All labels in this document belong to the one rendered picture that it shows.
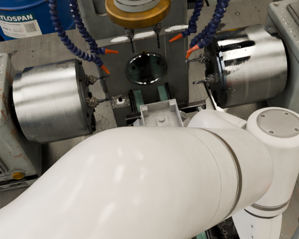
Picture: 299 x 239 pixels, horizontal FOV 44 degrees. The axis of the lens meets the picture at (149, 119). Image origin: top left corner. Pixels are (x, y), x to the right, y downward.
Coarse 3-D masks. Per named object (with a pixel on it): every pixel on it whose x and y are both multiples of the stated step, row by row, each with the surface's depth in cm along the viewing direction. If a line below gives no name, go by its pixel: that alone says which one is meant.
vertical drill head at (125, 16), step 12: (108, 0) 100; (120, 0) 96; (132, 0) 95; (144, 0) 95; (156, 0) 96; (168, 0) 98; (108, 12) 98; (120, 12) 96; (132, 12) 96; (144, 12) 96; (156, 12) 95; (168, 12) 99; (120, 24) 97; (132, 24) 96; (144, 24) 96; (156, 24) 100; (132, 36) 102; (132, 48) 106
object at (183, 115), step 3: (180, 111) 105; (180, 114) 105; (183, 114) 105; (183, 117) 105; (186, 117) 106; (138, 120) 105; (183, 120) 106; (135, 123) 105; (138, 123) 104; (141, 123) 105
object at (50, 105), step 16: (48, 64) 114; (64, 64) 112; (80, 64) 120; (16, 80) 111; (32, 80) 109; (48, 80) 108; (64, 80) 108; (80, 80) 109; (16, 96) 108; (32, 96) 107; (48, 96) 107; (64, 96) 107; (80, 96) 108; (16, 112) 108; (32, 112) 107; (48, 112) 107; (64, 112) 108; (80, 112) 108; (32, 128) 109; (48, 128) 110; (64, 128) 111; (80, 128) 112
